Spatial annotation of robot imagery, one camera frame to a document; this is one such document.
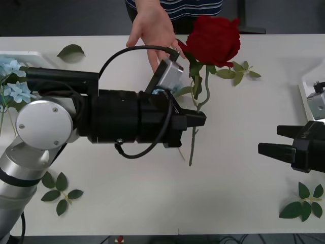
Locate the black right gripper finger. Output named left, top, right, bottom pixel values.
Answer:
left=276, top=124, right=305, bottom=140
left=257, top=142, right=297, bottom=164

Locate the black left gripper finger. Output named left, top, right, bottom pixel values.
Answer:
left=186, top=111, right=208, bottom=129

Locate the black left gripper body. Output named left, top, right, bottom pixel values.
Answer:
left=138, top=90, right=188, bottom=149

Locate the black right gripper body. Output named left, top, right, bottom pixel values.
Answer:
left=291, top=120, right=325, bottom=174

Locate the red rose with green stem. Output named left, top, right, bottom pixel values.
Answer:
left=173, top=15, right=241, bottom=167

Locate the person's right hand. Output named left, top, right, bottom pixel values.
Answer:
left=126, top=0, right=180, bottom=73

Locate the shallow white box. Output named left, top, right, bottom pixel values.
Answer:
left=297, top=56, right=325, bottom=121
left=0, top=50, right=53, bottom=69

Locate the pale green leaf twig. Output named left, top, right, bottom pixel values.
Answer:
left=215, top=60, right=262, bottom=87

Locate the dark green leaf twig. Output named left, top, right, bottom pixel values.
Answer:
left=278, top=181, right=324, bottom=223
left=40, top=171, right=84, bottom=218

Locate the single dark green leaf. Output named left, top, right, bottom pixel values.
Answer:
left=56, top=44, right=86, bottom=58

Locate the person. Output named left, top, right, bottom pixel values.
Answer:
left=124, top=0, right=224, bottom=34

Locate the pale blue flower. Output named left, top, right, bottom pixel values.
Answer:
left=0, top=57, right=28, bottom=80
left=0, top=80, right=38, bottom=138

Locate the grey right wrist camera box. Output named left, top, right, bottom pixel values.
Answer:
left=306, top=80, right=325, bottom=120

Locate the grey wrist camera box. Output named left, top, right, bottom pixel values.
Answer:
left=144, top=57, right=185, bottom=94
left=306, top=80, right=325, bottom=120

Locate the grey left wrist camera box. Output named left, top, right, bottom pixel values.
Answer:
left=144, top=57, right=185, bottom=94

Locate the black left wrist camera cable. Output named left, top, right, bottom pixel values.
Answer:
left=97, top=45, right=182, bottom=160

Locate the black desk frame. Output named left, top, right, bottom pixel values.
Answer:
left=238, top=0, right=267, bottom=35

